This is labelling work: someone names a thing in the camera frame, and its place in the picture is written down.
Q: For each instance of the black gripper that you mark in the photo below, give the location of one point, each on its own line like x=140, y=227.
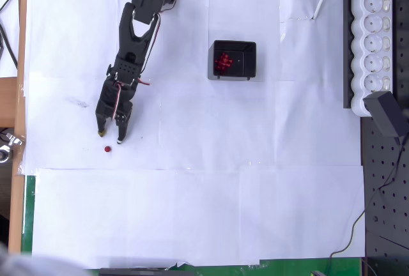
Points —
x=109, y=108

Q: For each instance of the blurred grey object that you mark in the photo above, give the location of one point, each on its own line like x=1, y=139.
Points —
x=32, y=266

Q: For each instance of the white power strip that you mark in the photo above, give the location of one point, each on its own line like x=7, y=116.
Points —
x=367, y=65

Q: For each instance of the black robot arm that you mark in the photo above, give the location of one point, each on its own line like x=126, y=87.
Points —
x=134, y=42

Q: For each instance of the black pegboard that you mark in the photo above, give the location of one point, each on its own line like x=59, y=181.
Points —
x=390, y=193

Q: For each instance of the black power adapter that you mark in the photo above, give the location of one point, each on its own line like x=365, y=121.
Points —
x=381, y=113

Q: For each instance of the white paper table cover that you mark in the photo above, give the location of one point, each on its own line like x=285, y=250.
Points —
x=223, y=193

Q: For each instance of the black square bin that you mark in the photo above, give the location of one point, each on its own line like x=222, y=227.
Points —
x=211, y=65

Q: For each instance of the metal clamp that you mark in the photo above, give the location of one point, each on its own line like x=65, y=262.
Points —
x=9, y=138

